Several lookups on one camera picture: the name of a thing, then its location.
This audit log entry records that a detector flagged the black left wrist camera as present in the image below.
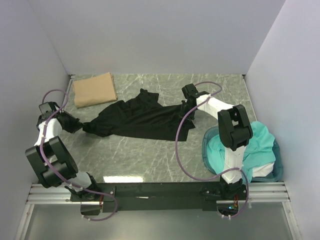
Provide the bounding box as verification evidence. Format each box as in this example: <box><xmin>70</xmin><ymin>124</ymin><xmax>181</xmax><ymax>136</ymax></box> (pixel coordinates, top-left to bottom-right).
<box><xmin>38</xmin><ymin>101</ymin><xmax>59</xmax><ymax>121</ymax></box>

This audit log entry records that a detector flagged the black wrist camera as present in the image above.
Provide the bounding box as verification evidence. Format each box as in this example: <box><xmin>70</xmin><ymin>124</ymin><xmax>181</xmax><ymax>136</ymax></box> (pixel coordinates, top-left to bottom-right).
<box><xmin>38</xmin><ymin>101</ymin><xmax>59</xmax><ymax>121</ymax></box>
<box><xmin>181</xmin><ymin>83</ymin><xmax>199</xmax><ymax>100</ymax></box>

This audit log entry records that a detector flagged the blue plastic laundry basket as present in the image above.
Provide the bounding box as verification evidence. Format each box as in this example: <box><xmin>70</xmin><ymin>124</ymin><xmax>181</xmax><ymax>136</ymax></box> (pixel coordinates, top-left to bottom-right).
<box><xmin>202</xmin><ymin>127</ymin><xmax>284</xmax><ymax>183</ymax></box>

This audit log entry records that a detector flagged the black t-shirt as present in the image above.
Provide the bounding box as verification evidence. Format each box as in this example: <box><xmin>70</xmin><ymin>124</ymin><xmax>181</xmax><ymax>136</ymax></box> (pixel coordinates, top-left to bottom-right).
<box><xmin>82</xmin><ymin>88</ymin><xmax>182</xmax><ymax>141</ymax></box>

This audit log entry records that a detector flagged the folded tan t-shirt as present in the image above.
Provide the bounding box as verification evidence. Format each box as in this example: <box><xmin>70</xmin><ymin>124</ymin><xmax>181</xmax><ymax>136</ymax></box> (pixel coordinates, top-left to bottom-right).
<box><xmin>73</xmin><ymin>72</ymin><xmax>118</xmax><ymax>108</ymax></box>

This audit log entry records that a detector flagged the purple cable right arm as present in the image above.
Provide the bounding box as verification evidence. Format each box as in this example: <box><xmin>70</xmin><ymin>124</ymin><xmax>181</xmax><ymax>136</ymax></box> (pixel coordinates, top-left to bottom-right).
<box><xmin>174</xmin><ymin>81</ymin><xmax>251</xmax><ymax>221</ymax></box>

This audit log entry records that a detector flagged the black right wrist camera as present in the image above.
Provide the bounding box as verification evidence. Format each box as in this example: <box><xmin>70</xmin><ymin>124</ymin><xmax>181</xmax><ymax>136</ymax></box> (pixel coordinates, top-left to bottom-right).
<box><xmin>181</xmin><ymin>83</ymin><xmax>199</xmax><ymax>100</ymax></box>

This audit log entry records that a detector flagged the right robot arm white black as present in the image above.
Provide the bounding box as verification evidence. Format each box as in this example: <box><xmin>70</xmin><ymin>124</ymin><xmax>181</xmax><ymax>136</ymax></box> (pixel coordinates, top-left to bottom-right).
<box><xmin>175</xmin><ymin>91</ymin><xmax>253</xmax><ymax>200</ymax></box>

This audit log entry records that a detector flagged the aluminium rail frame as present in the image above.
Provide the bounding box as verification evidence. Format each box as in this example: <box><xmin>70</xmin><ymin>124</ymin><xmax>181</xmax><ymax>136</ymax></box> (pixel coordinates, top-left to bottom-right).
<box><xmin>26</xmin><ymin>182</ymin><xmax>291</xmax><ymax>205</ymax></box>

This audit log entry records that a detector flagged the white t-shirt in basket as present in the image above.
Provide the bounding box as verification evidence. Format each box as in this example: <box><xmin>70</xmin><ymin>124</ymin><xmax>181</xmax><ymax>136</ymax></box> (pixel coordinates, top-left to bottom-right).
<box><xmin>252</xmin><ymin>162</ymin><xmax>274</xmax><ymax>178</ymax></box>

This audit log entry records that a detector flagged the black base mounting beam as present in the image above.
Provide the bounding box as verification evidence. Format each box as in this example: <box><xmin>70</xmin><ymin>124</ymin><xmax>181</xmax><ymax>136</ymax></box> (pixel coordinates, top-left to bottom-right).
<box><xmin>70</xmin><ymin>181</ymin><xmax>248</xmax><ymax>216</ymax></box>

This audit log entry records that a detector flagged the teal t-shirt in basket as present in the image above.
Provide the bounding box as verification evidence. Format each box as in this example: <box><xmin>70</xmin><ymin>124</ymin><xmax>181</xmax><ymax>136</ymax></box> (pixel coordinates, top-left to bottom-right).
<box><xmin>204</xmin><ymin>121</ymin><xmax>276</xmax><ymax>181</ymax></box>

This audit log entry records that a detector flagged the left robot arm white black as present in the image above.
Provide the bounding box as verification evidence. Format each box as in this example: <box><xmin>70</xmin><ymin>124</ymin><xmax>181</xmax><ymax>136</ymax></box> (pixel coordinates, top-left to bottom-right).
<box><xmin>25</xmin><ymin>115</ymin><xmax>100</xmax><ymax>201</ymax></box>

